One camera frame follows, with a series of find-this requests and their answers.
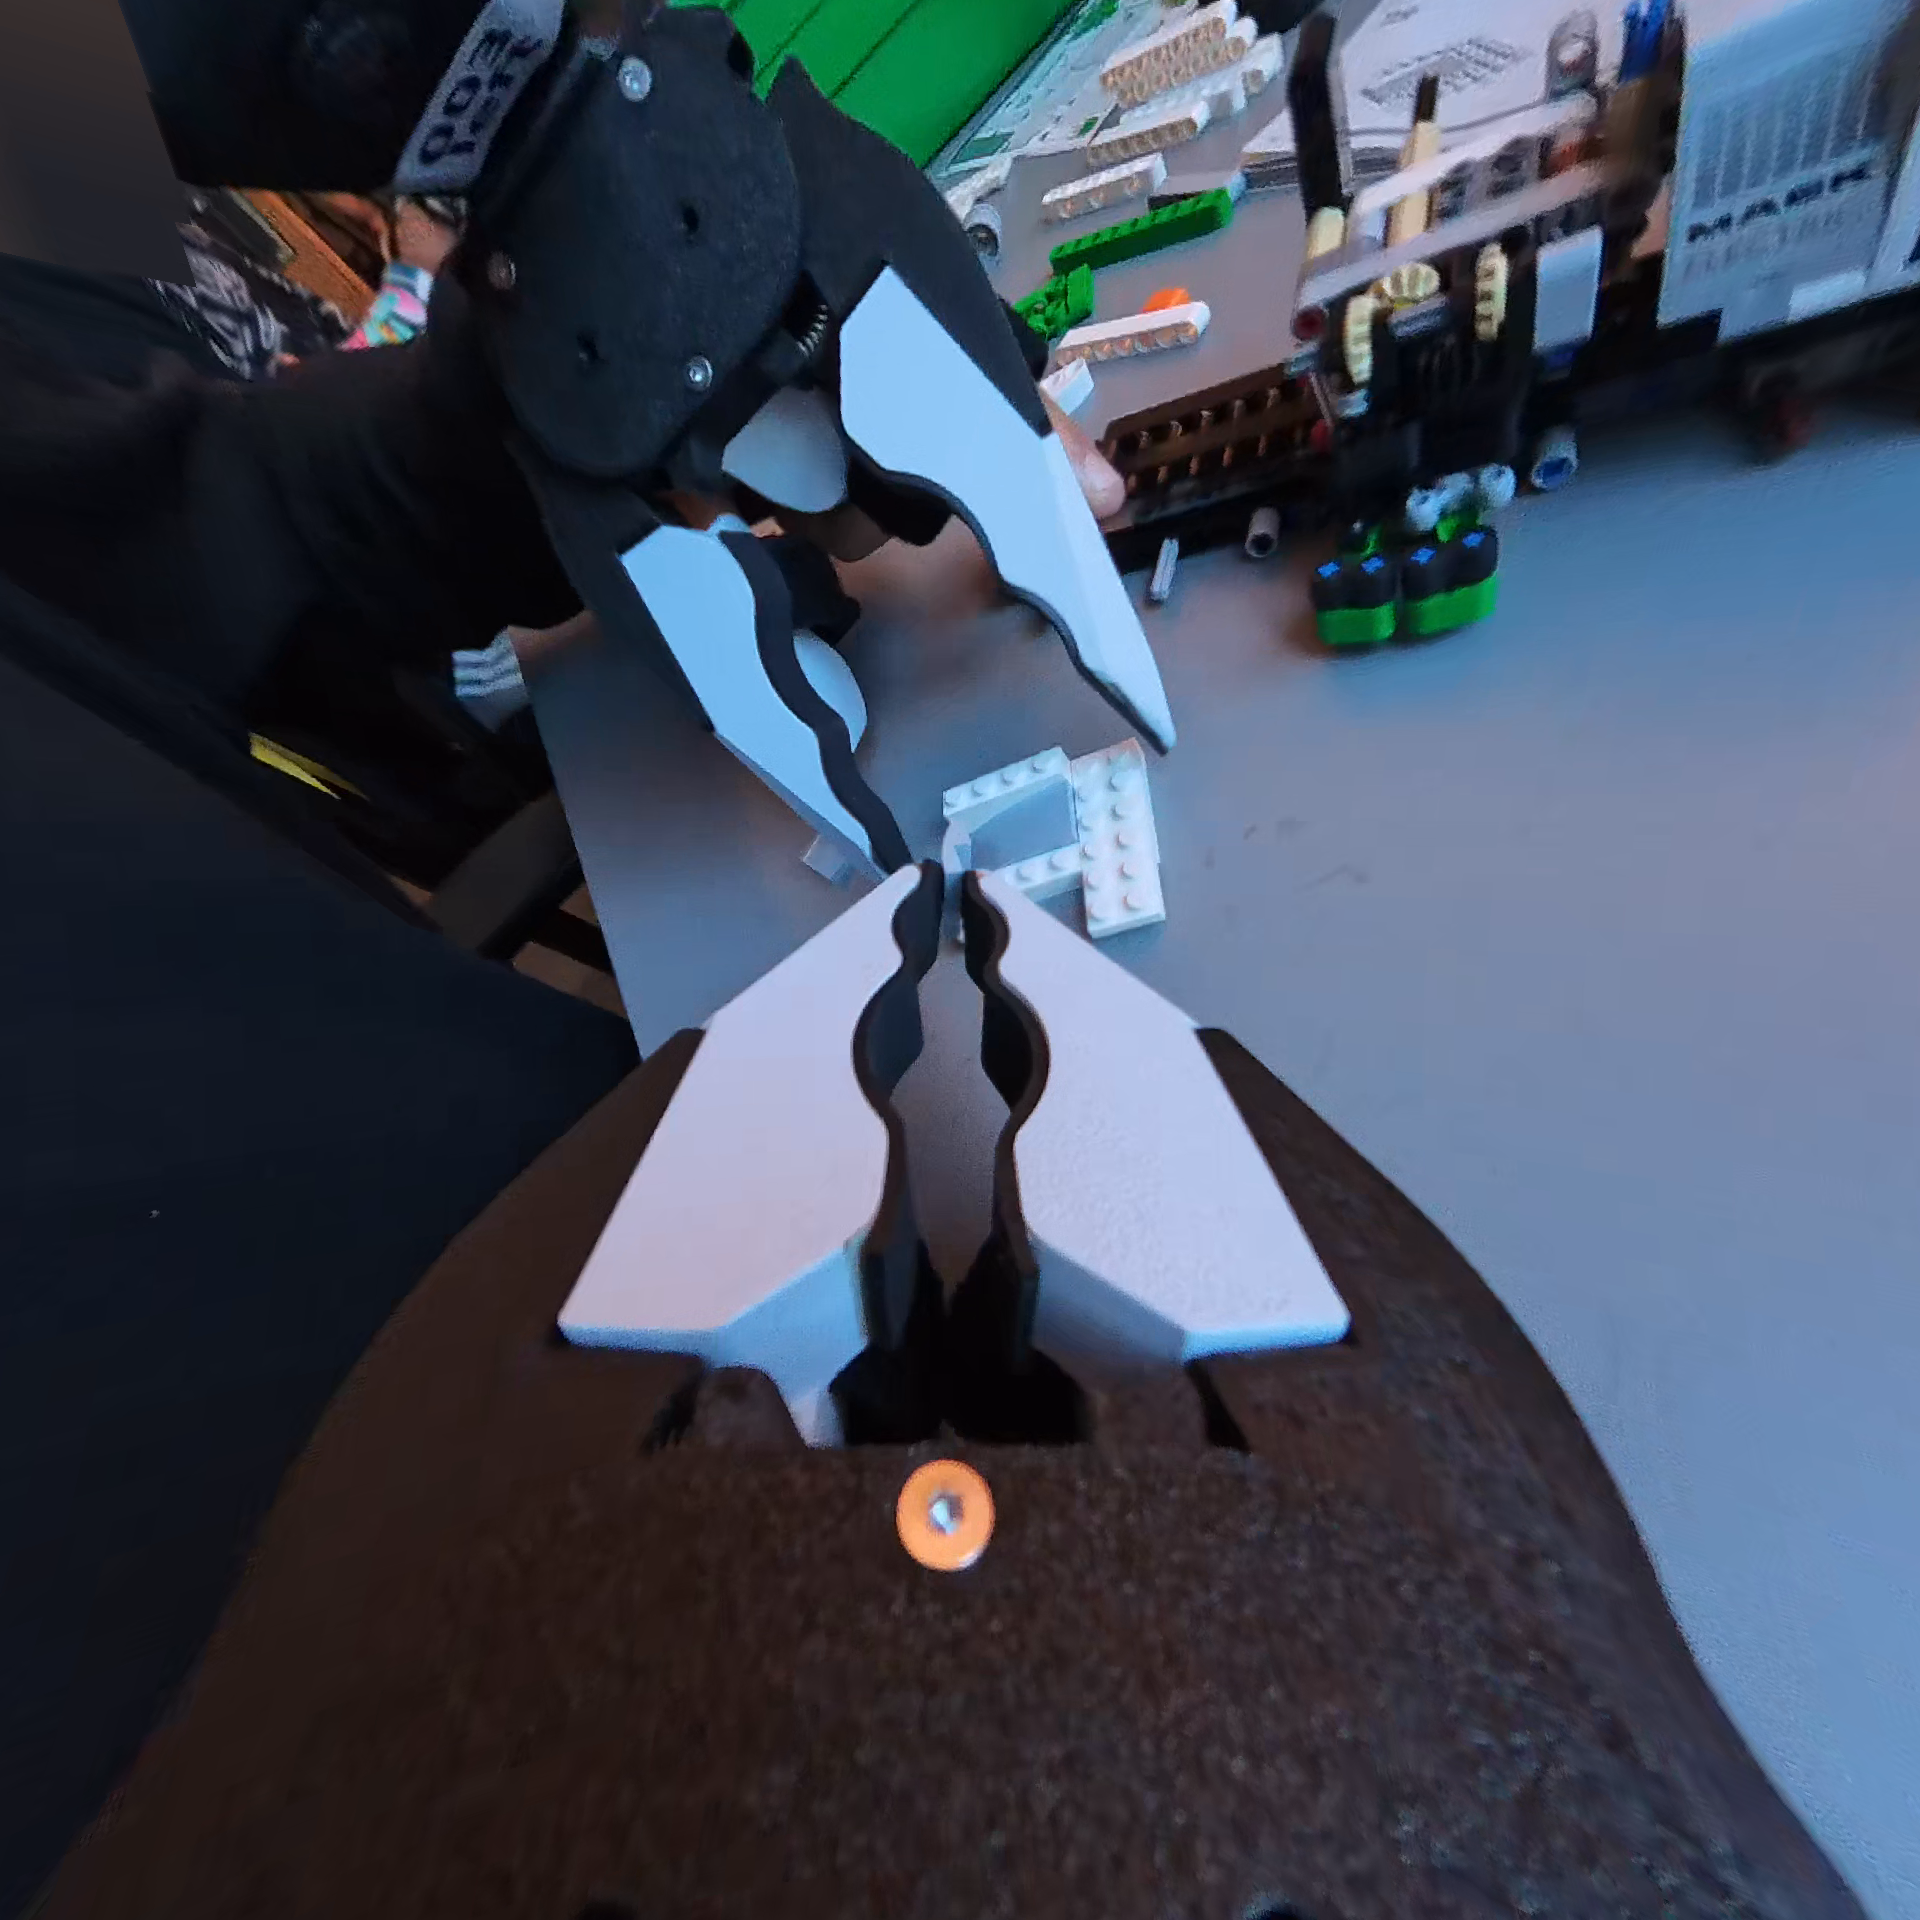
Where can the green toy beam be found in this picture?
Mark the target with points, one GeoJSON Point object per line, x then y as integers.
{"type": "Point", "coordinates": [1148, 235]}

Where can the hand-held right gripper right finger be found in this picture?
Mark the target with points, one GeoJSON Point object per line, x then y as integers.
{"type": "Point", "coordinates": [1155, 1184]}

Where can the instruction booklet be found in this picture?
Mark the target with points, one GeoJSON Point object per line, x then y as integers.
{"type": "Point", "coordinates": [1396, 60]}

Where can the person's left forearm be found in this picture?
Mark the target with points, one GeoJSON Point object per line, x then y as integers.
{"type": "Point", "coordinates": [298, 479]}

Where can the green plastic bin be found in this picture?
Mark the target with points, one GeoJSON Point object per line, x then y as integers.
{"type": "Point", "coordinates": [900, 79]}

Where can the grey toy bush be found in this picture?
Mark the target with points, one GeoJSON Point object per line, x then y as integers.
{"type": "Point", "coordinates": [1261, 533]}

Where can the stack of white toy beams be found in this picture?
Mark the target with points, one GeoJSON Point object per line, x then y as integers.
{"type": "Point", "coordinates": [1183, 60]}

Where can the white brick plate assembly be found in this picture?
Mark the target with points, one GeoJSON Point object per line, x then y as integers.
{"type": "Point", "coordinates": [1116, 840]}

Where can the toy truck model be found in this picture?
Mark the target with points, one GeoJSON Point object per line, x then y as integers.
{"type": "Point", "coordinates": [1425, 411]}

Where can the small pale grey brick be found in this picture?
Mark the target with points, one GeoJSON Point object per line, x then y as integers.
{"type": "Point", "coordinates": [841, 857]}

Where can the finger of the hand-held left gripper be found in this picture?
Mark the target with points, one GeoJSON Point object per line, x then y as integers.
{"type": "Point", "coordinates": [960, 417]}
{"type": "Point", "coordinates": [708, 643]}

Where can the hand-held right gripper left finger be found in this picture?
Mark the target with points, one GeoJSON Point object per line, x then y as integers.
{"type": "Point", "coordinates": [747, 1168]}

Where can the green black brick assembly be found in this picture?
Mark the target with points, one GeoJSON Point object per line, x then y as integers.
{"type": "Point", "coordinates": [1400, 593]}

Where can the person's black clothing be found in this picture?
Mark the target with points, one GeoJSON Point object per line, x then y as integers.
{"type": "Point", "coordinates": [180, 1125]}

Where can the person's left hand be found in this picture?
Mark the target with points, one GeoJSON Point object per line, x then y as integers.
{"type": "Point", "coordinates": [1094, 479]}

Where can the grey toy axle pin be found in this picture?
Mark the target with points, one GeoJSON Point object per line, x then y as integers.
{"type": "Point", "coordinates": [1162, 570]}

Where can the grey toy wheel hub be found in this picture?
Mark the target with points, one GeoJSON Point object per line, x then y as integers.
{"type": "Point", "coordinates": [979, 226]}

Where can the green white sticker sheet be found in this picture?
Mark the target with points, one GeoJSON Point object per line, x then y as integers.
{"type": "Point", "coordinates": [1039, 112]}

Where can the long white toy beam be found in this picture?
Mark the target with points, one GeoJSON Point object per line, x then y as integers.
{"type": "Point", "coordinates": [1134, 333]}

